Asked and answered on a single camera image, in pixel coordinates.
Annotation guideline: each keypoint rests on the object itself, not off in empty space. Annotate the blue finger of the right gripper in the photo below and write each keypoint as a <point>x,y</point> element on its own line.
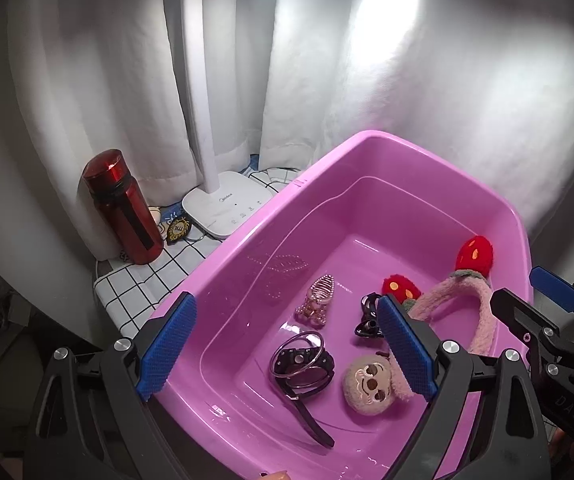
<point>553,287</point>
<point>521,319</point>

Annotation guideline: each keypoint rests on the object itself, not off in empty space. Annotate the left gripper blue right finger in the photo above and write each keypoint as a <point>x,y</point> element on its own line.
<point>412,366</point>

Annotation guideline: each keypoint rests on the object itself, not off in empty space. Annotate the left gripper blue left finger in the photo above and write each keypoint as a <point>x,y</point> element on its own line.
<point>160,342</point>

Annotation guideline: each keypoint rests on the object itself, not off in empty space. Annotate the black chain strap keychain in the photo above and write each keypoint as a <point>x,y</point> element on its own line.
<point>368,327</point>

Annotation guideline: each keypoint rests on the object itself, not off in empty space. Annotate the beige plush sloth pouch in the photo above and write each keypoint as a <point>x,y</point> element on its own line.
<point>373,382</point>

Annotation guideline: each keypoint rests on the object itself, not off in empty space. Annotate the pink fuzzy strawberry headband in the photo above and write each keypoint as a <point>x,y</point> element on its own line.
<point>473,265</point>

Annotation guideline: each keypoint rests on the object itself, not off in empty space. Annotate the silver metal bangle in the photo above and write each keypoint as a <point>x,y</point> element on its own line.
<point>297,354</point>

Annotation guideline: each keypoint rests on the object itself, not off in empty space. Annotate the pearl hair claw clip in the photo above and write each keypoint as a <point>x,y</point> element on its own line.
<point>313,311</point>

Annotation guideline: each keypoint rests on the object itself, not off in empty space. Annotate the black wrist watch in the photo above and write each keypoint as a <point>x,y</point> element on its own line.
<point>297,390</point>

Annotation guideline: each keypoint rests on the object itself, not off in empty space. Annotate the person's left hand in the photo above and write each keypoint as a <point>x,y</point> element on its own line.
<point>277,475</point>

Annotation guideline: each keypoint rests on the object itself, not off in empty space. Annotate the black-grid white bedsheet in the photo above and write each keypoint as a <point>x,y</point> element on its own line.
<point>130,293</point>

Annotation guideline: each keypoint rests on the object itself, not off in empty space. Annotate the pink plastic tub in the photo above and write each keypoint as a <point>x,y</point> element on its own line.
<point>375,206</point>

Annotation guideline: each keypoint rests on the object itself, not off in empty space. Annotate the small round patterned trinket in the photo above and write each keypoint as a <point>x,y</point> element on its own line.
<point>178,228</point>

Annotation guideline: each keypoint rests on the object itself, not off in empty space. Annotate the white desk lamp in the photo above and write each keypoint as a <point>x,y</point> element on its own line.
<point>203,36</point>

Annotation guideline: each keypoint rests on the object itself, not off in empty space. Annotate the red metal bottle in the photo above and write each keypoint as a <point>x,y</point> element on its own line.
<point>119,200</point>

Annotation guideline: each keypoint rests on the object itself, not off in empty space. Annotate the white curtain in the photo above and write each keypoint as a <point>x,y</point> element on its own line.
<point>486,84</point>

